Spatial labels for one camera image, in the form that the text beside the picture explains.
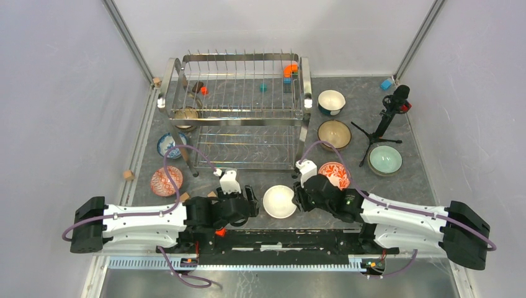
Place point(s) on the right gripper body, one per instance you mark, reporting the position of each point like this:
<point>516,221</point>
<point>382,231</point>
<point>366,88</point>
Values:
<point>309,203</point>

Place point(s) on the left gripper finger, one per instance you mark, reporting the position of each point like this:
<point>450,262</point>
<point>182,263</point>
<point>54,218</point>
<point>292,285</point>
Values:
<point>221,195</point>
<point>252,200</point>

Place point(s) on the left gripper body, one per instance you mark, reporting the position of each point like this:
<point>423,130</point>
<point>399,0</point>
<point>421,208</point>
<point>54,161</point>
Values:
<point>221,224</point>

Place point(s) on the white bowl orange rim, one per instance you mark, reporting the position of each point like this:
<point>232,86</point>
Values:
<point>336,174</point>

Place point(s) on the red patterned bowl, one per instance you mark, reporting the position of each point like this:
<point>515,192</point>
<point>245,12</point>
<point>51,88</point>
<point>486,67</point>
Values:
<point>161,185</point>

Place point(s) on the pink speckled bowl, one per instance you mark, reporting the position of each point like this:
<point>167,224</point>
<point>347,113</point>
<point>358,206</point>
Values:
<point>336,133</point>

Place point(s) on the pale green bowl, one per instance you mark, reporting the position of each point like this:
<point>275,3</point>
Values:
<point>384,160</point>

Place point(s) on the blue floral bowl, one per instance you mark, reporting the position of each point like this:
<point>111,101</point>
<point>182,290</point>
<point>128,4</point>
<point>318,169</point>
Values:
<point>165,143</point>

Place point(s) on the black patterned bowl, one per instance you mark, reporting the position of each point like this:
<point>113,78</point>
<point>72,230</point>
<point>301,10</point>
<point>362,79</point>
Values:
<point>186,113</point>

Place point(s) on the teal and white bowl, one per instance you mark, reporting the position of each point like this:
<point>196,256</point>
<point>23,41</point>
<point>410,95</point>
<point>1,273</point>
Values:
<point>331,102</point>

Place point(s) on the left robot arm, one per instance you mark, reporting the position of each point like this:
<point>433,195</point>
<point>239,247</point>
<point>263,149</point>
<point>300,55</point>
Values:
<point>184,227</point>

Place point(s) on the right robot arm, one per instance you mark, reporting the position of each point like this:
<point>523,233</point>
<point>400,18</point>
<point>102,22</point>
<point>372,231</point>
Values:
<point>456,230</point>

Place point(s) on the metal dish rack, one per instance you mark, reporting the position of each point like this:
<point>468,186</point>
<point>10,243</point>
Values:
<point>239,126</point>

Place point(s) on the red cube on base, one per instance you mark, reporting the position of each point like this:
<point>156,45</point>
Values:
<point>221,232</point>

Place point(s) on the tan wooden block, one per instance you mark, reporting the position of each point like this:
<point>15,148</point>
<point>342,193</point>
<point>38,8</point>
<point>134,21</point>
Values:
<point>183,197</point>

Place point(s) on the light wooden cube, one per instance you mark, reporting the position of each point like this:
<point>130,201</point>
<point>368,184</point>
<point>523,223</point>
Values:
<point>128,175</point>

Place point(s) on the black microphone on tripod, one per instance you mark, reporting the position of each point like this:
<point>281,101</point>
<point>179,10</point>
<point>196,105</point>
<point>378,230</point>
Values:
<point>394,104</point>

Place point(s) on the orange toy piece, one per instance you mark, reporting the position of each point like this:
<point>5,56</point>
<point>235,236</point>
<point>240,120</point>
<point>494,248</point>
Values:
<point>290,72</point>

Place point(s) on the blue block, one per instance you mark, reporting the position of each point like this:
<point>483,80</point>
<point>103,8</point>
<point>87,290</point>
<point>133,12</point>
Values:
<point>386,84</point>

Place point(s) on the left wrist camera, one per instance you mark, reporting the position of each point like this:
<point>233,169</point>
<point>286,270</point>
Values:
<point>228,181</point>

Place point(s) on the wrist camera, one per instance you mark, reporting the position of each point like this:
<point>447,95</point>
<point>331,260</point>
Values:
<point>307,170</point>
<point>228,181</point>

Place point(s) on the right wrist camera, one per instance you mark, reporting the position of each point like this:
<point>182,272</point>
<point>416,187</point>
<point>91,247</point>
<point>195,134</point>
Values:
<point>307,170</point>

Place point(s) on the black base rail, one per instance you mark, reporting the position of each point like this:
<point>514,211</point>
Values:
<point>277,247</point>

